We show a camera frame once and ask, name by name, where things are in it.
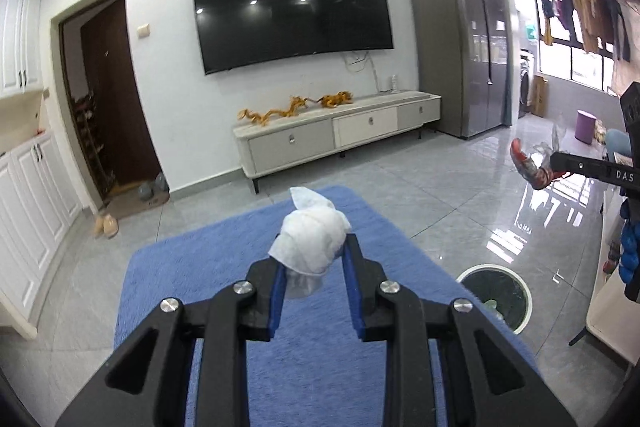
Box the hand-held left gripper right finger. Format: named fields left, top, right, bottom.
left=341, top=233, right=578, bottom=427

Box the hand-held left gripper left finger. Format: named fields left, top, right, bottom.
left=55, top=256, right=288, bottom=427

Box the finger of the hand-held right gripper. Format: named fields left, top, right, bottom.
left=550, top=150, right=640, bottom=185

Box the white tissue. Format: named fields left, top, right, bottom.
left=267, top=187, right=351, bottom=300

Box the red grey wrapper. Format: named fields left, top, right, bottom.
left=510, top=127, right=563, bottom=191

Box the white round bin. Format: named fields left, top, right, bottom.
left=456, top=263, right=532, bottom=334

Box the person's right hand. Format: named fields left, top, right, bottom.
left=617, top=202, right=640, bottom=283

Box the blue chair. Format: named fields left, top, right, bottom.
left=604, top=129, right=632, bottom=158

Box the purple stool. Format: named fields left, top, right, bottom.
left=575, top=109, right=597, bottom=144

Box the window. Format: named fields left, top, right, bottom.
left=532, top=0, right=618, bottom=92

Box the blue mat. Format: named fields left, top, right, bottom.
left=112, top=185, right=543, bottom=427

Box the brown cardboard box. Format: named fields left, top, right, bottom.
left=531, top=76, right=549, bottom=118

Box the white washing machine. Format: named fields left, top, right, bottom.
left=519, top=52, right=536, bottom=118

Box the row of hanging clothes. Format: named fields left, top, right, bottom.
left=540, top=0, right=633, bottom=60

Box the white table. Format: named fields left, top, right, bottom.
left=569, top=187, right=640, bottom=363

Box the white television cabinet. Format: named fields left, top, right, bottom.
left=232, top=90, right=442, bottom=194

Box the brown doormat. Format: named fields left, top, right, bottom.
left=107, top=192, right=171, bottom=220

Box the long orange dragon ornament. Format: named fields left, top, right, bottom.
left=237, top=96, right=308, bottom=128

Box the short orange dragon ornament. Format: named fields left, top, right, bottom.
left=315, top=92, right=355, bottom=109

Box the grey refrigerator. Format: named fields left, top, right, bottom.
left=406, top=0, right=514, bottom=140

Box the shoe rack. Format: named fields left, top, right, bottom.
left=72, top=92, right=118, bottom=202

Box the dark brown door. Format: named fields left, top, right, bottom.
left=80, top=0, right=163, bottom=202

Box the white floor cabinet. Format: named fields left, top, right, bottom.
left=0, top=129, right=83, bottom=338

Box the white cable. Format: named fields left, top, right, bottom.
left=345, top=49, right=378, bottom=92

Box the black wall television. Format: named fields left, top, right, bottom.
left=191, top=0, right=395, bottom=76

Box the white wall cabinet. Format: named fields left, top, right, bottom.
left=0, top=0, right=43, bottom=100

